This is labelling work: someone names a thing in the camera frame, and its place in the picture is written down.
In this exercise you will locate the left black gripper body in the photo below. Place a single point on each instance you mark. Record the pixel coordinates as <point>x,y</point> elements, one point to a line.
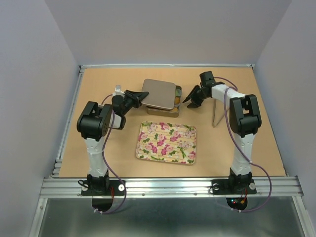
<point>128,101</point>

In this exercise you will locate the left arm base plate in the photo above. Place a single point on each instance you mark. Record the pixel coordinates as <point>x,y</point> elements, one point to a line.
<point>115,188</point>

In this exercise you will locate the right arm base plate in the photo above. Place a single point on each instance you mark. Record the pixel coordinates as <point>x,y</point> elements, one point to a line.
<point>224,187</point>

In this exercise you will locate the floral serving tray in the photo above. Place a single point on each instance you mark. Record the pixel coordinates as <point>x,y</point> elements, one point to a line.
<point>167,142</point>

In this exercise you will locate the aluminium front rail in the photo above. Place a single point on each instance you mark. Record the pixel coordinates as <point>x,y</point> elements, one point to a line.
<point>166,188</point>

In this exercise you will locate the green sandwich cookie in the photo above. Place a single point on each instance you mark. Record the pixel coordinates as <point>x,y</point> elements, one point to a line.
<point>177,92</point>

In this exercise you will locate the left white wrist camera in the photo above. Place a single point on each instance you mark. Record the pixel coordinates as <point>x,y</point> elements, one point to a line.
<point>118,90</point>

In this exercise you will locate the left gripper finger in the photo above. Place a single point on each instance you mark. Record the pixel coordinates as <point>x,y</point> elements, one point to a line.
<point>137,102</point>
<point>136,95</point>

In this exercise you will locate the brown tin lid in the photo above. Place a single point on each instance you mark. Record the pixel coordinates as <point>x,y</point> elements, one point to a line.
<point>162,94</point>

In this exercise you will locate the metal tongs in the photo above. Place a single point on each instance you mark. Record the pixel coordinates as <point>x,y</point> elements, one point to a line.
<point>218,113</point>

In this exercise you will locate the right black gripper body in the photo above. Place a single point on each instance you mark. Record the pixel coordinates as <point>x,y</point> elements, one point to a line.
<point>200,93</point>

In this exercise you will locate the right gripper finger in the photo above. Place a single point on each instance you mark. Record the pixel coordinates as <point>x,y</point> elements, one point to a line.
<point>196,101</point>
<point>193,95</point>

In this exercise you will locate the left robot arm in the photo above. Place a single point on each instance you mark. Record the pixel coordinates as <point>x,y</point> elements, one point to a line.
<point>95,124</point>

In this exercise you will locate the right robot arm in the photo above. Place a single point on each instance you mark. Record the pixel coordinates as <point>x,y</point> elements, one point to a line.
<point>243,119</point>

